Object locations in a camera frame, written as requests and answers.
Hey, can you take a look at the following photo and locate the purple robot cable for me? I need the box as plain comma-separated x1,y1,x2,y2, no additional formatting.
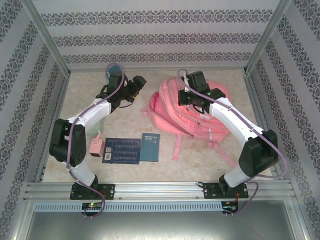
177,69,290,218
66,63,126,220

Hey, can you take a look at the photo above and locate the aluminium mounting rail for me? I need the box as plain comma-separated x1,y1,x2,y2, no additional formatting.
23,181,293,201

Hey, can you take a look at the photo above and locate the small circuit board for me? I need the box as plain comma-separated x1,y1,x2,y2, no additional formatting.
82,202,103,210
222,201,240,213

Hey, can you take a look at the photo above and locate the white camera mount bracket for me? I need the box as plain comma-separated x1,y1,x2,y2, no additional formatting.
183,72,191,93

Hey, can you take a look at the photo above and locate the pink student backpack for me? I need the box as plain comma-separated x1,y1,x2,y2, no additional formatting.
141,76,237,168

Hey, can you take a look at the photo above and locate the mint green pencil case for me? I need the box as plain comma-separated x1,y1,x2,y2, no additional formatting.
87,117,105,138

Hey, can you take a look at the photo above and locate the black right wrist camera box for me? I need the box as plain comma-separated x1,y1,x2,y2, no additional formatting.
186,70,210,92

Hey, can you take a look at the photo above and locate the navy blue printed booklet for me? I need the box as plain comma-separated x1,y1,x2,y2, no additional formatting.
101,137,141,166

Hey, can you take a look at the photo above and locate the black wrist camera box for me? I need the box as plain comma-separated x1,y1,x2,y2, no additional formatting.
107,71,126,90
186,70,210,92

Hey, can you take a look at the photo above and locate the slotted grey cable duct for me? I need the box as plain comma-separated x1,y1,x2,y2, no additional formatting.
33,201,223,213

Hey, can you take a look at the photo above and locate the grey metal panel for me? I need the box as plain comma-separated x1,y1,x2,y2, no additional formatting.
24,199,307,240

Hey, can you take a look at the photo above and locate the teal notebook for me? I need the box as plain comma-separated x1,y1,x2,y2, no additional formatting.
139,132,161,163

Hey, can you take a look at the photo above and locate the aluminium table edge rail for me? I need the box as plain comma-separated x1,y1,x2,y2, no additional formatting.
34,72,72,182
243,72,285,180

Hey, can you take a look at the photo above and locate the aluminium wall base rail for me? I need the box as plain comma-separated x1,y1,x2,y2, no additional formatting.
68,66,247,74

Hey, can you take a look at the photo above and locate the pink square bottle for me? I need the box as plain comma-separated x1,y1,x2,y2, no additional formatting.
89,130,105,158

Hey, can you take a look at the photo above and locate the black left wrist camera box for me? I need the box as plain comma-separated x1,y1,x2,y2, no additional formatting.
107,71,126,90

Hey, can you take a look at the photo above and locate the aluminium frame post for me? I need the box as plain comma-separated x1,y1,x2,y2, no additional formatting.
243,0,292,73
21,0,72,76

